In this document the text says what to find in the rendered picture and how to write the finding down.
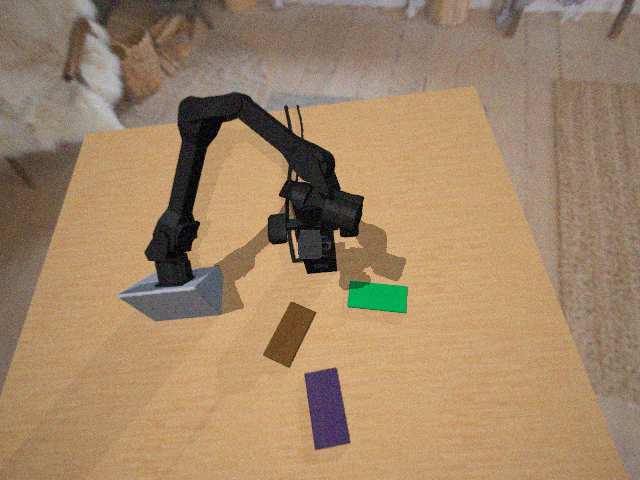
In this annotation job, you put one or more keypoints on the purple rectangular block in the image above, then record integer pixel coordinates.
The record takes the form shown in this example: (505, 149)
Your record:
(327, 415)

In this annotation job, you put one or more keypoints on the brown flat rectangular slab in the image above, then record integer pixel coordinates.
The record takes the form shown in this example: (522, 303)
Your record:
(289, 334)

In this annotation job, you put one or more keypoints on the green flat rectangular slab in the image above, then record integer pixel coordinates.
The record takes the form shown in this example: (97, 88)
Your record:
(373, 296)

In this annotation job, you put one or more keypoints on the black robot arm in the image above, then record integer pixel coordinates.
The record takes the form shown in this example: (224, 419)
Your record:
(199, 121)

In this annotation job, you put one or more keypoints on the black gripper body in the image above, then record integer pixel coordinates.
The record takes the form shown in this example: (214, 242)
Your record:
(278, 227)

